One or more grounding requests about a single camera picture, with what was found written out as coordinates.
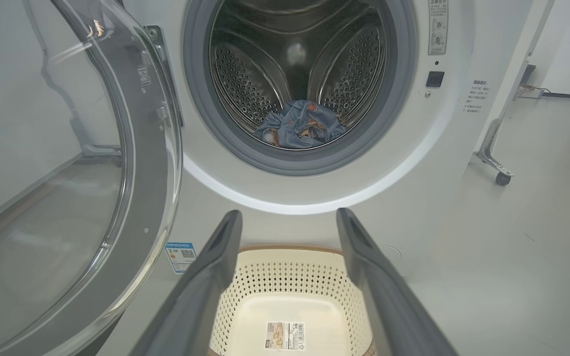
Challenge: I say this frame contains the glass washing machine door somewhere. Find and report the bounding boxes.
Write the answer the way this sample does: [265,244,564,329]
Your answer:
[0,0,184,356]

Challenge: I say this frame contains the white front-load washing machine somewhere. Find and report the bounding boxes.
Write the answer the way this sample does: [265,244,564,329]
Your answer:
[117,0,538,297]

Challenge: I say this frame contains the cream perforated basket brown rim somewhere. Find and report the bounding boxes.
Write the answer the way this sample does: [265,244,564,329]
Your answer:
[209,245,378,356]

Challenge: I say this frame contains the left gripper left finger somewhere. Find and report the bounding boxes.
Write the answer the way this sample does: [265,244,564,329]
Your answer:
[129,210,243,356]

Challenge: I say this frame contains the stainless steel washing machine drum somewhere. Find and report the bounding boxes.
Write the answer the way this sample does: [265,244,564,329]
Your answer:
[209,0,387,150]

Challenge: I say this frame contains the grey warning label sticker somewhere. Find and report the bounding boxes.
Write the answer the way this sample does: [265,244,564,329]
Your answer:
[428,0,449,55]

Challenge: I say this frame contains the paper barcode basket label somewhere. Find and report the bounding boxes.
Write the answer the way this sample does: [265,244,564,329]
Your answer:
[265,321,306,352]

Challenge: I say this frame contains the white power strip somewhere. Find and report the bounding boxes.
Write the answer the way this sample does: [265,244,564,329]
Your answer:
[515,84,546,99]

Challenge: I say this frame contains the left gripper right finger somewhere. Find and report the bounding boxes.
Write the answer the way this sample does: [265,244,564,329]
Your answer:
[336,208,459,356]

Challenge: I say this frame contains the white partition panel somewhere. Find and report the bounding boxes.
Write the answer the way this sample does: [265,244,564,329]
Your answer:
[493,0,556,149]

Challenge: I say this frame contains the blue cartoon print garment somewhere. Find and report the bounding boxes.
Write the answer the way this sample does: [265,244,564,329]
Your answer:
[254,100,347,150]

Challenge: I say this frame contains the blue energy label sticker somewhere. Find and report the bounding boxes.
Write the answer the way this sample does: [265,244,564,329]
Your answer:
[165,242,197,274]

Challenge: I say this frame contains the metal partition leg with caster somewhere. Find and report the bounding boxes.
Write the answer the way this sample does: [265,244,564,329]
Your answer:
[475,119,515,186]

